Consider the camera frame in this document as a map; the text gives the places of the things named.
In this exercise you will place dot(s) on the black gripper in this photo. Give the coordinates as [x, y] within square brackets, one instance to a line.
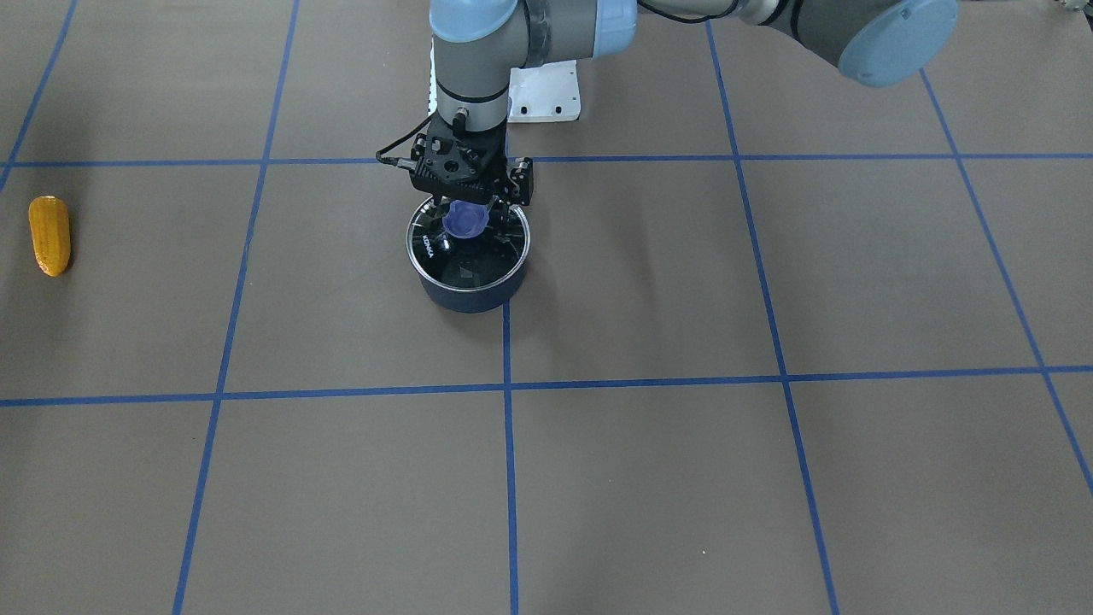
[520, 181]

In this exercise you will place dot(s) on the glass lid with blue knob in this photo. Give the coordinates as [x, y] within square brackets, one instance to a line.
[467, 243]

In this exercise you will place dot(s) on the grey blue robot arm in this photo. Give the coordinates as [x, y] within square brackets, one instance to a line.
[475, 44]

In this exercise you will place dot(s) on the yellow corn cob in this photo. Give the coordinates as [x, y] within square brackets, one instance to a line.
[50, 227]

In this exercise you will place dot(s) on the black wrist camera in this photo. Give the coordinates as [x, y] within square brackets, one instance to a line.
[520, 174]

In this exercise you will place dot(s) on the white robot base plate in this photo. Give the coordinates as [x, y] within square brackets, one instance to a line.
[549, 93]

